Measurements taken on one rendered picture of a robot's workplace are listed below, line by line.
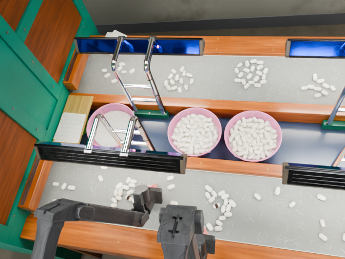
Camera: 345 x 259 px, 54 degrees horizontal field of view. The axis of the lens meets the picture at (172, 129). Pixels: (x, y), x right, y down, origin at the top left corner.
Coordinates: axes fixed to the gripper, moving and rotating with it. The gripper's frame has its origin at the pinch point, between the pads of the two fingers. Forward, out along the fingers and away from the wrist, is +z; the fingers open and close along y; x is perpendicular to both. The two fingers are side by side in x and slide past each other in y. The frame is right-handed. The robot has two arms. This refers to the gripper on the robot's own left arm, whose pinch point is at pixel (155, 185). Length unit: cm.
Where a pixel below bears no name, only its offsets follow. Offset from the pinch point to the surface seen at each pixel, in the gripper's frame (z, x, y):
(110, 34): 70, -58, 44
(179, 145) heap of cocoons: 17.9, -12.8, -8.1
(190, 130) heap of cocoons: 25.6, -17.7, -11.9
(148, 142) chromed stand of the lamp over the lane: 5.1, -19.5, 3.8
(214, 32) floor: 174, -45, -8
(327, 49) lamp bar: 21, -60, -70
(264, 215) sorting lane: -5.4, 6.3, -49.1
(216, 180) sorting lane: 5.3, -2.3, -27.7
